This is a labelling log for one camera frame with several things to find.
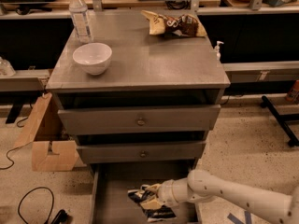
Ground brown and yellow chip bag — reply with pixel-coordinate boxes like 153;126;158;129
141;10;206;37

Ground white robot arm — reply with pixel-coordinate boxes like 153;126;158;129
140;169;299;224

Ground grey drawer cabinet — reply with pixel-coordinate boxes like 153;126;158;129
45;9;232;224

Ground clear plastic water bottle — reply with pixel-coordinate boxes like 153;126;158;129
69;0;93;44

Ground cardboard box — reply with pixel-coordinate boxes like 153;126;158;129
14;93;78;172

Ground grey top drawer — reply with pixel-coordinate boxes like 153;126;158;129
58;105;221;135

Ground white pump dispenser bottle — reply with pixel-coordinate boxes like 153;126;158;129
214;41;224;61

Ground blue tape cross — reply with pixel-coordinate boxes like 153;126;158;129
226;210;253;224

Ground black table leg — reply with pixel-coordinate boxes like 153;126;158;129
261;95;299;147

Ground grey middle drawer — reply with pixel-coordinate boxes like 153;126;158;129
77;141;206;164

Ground white ceramic bowl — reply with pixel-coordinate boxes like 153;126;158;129
72;43;112;75

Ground clear plastic container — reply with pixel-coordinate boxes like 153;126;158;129
0;57;16;77

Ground black cable on floor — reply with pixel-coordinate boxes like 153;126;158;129
17;186;69;224

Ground grey drawer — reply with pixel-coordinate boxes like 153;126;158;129
89;161;202;224
58;105;221;135
77;141;206;164

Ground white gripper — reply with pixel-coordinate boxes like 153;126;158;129
140;178;191;210

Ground thin black floor cable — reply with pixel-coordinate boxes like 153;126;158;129
0;117;31;171

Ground grey bottom drawer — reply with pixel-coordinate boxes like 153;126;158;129
89;161;202;224

